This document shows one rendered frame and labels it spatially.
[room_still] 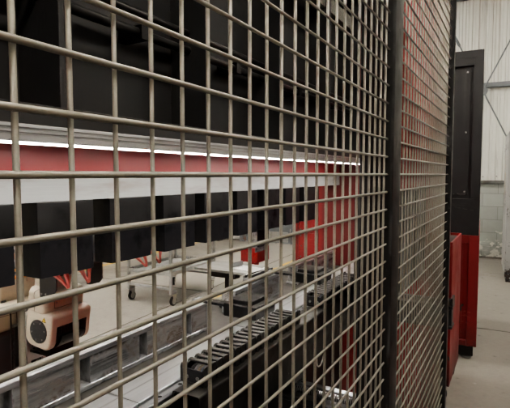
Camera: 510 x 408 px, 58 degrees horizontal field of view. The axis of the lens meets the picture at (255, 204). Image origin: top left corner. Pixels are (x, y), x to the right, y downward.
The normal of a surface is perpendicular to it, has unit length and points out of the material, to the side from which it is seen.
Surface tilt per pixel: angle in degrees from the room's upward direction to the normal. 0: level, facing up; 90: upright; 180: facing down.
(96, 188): 90
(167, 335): 90
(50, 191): 90
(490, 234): 90
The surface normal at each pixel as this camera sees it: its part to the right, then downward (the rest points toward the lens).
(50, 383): 0.87, 0.04
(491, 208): -0.44, 0.06
